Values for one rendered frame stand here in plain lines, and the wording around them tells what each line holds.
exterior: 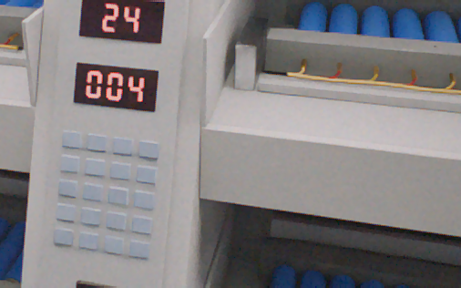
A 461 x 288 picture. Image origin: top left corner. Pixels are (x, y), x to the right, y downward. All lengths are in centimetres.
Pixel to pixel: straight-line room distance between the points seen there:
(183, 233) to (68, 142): 8
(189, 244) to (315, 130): 9
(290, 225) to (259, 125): 18
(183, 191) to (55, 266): 8
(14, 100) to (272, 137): 15
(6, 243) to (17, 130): 16
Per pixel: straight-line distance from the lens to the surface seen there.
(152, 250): 37
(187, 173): 36
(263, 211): 56
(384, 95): 39
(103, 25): 36
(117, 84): 36
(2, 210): 57
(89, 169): 37
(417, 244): 53
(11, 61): 44
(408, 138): 36
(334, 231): 52
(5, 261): 53
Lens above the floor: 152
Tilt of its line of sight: 5 degrees down
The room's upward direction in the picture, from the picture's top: 5 degrees clockwise
